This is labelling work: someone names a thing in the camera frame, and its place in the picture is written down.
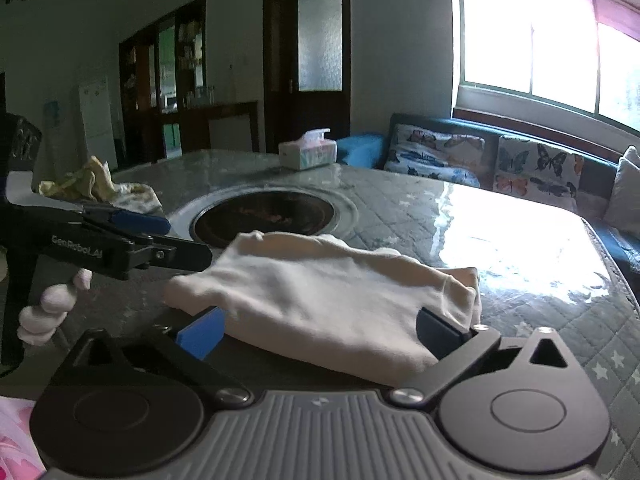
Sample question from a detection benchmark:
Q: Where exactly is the pink cloth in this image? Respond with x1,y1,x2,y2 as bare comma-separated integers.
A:
0,395,47,480

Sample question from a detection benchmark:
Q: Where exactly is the window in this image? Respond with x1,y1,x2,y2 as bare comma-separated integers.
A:
457,0,640,133

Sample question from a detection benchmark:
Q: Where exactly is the tissue box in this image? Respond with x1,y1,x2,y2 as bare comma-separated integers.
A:
278,128,338,171

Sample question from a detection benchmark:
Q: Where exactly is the dark wooden glass door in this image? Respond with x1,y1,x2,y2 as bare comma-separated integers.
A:
263,0,351,153

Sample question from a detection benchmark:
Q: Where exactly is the cream garment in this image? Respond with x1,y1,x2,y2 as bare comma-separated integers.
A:
164,230,483,386

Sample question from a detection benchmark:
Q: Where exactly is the blue sofa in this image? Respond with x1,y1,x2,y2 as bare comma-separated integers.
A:
336,112,640,281

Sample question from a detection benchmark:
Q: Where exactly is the dark wooden cabinet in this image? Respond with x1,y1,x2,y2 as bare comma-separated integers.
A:
119,0,208,161

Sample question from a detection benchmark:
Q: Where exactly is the person's left hand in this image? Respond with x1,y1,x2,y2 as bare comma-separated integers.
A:
17,267,93,348

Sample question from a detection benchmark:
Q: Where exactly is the dark wooden sideboard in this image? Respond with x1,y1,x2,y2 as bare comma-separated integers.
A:
150,101,260,161

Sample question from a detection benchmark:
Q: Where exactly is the round built-in table hob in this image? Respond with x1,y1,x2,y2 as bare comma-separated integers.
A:
165,187,360,250

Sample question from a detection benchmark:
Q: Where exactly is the white refrigerator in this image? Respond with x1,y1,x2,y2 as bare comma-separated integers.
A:
77,76,118,171

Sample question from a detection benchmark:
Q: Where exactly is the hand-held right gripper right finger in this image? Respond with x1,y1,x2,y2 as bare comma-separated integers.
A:
390,307,583,407

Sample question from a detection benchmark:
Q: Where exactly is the yellow patterned cloth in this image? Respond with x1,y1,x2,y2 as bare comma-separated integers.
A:
39,156,163,217

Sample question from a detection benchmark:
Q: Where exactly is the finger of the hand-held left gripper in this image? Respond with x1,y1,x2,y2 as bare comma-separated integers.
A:
125,232,214,275
82,204,172,237

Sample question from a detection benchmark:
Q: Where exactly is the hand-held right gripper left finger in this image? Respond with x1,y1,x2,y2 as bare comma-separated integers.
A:
75,306,253,407

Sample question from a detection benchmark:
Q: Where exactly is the grey pillow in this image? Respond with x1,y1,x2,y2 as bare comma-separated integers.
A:
602,145,640,236

